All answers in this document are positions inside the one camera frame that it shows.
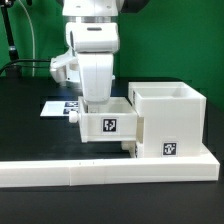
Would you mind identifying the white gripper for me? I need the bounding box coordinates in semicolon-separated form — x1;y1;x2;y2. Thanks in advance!
78;53;113;104

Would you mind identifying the white drawer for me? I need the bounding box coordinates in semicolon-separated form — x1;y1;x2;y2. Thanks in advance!
69;96;137;143
121;141;138;158

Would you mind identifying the white drawer cabinet box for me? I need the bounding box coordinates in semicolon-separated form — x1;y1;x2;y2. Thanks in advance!
128;82;206;158

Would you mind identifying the white front drawer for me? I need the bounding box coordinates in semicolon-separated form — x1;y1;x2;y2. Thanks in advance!
121;141;138;158

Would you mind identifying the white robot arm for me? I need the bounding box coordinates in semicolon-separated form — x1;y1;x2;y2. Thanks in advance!
62;0;150;104

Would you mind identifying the marker tag sheet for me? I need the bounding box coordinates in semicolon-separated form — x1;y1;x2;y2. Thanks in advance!
40;101;78;117

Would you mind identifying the white L-shaped fence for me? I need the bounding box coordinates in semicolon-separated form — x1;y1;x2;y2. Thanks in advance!
0;145;220;188

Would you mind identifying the black cable with connector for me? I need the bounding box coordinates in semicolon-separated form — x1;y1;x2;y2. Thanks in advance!
0;59;53;76

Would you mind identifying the grey thin cable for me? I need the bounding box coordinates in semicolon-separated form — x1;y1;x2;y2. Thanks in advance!
18;0;37;78

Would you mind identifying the black camera stand pole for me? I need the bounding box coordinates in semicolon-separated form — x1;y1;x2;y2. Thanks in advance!
0;0;22;79

